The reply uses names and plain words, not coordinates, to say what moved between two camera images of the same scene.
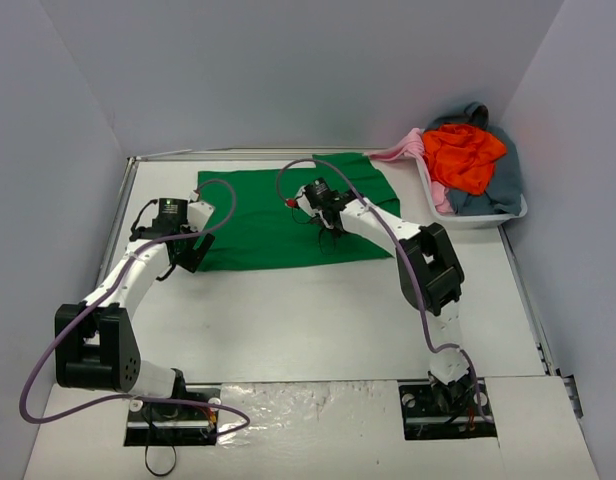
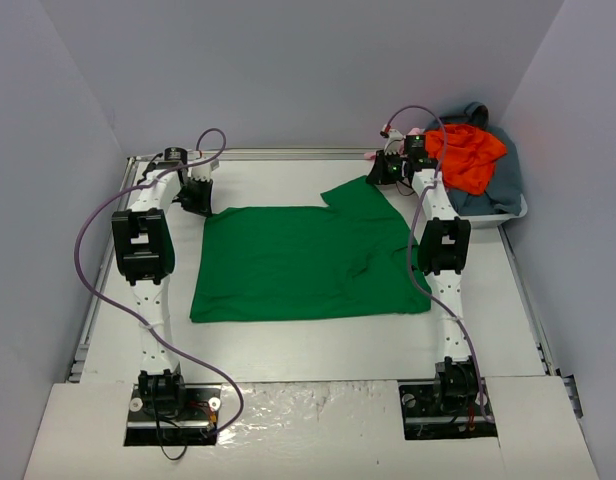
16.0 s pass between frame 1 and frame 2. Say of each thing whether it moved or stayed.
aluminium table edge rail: stayed
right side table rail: stayed
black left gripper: moved
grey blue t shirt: stayed
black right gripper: moved
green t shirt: moved
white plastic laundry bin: stayed
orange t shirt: stayed
